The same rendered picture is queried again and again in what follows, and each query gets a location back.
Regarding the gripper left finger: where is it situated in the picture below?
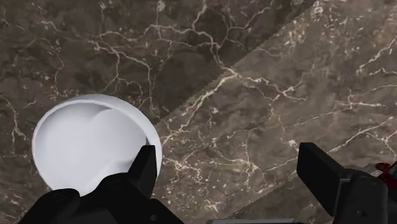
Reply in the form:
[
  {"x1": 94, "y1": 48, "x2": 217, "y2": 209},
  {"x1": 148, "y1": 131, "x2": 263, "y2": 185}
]
[{"x1": 19, "y1": 144, "x2": 185, "y2": 224}]

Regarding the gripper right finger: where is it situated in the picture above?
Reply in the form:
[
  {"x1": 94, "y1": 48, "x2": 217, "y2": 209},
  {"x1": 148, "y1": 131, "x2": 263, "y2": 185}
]
[{"x1": 296, "y1": 142, "x2": 397, "y2": 224}]

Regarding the red and green object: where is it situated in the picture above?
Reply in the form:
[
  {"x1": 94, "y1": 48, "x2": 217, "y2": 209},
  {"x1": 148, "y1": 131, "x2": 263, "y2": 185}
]
[{"x1": 375, "y1": 160, "x2": 397, "y2": 190}]

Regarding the white bowl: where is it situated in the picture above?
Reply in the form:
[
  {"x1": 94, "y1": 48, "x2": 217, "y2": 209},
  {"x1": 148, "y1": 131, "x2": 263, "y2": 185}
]
[{"x1": 31, "y1": 94, "x2": 163, "y2": 197}]

